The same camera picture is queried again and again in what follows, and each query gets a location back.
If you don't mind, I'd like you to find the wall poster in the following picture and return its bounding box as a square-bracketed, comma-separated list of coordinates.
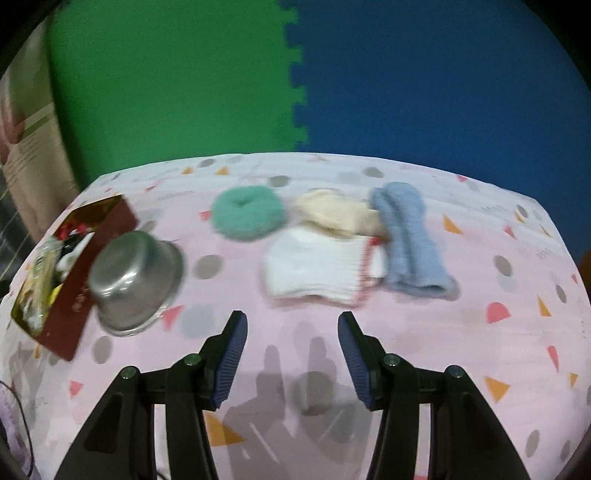
[0, 18, 81, 241]

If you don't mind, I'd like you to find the yellow patterned cloth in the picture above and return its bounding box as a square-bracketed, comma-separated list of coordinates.
[25, 240, 63, 324]

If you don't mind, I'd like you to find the blue foam mat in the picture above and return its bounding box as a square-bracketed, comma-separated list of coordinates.
[279, 0, 587, 241]

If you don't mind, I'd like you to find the green fluffy scrunchie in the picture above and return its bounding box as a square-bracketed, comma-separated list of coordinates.
[211, 185, 287, 241]

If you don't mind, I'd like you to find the pink patterned tablecloth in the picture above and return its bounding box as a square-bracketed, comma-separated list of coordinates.
[0, 152, 591, 480]

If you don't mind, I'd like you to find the cream fuzzy sock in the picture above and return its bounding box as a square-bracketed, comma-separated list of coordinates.
[293, 189, 389, 238]

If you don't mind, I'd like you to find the blue fuzzy sock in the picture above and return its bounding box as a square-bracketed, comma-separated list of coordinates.
[369, 181, 460, 301]

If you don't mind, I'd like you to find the plaid grey cloth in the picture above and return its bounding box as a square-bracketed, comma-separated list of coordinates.
[0, 185, 38, 282]

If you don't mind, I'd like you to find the green foam mat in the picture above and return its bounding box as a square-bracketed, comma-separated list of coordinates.
[46, 0, 309, 190]

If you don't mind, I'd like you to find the gold tin box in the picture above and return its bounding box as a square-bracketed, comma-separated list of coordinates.
[10, 194, 139, 363]

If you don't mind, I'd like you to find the black cable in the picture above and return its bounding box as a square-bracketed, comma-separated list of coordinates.
[0, 379, 38, 480]

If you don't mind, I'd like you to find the white sock with red trim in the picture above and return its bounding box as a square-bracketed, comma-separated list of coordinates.
[263, 227, 389, 309]

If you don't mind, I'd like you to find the steel bowl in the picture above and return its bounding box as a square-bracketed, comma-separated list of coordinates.
[87, 231, 185, 337]

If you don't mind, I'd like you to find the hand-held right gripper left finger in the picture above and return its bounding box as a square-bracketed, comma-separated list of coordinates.
[53, 310, 249, 480]

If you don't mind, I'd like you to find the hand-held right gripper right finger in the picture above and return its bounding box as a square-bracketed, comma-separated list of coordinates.
[337, 311, 532, 480]

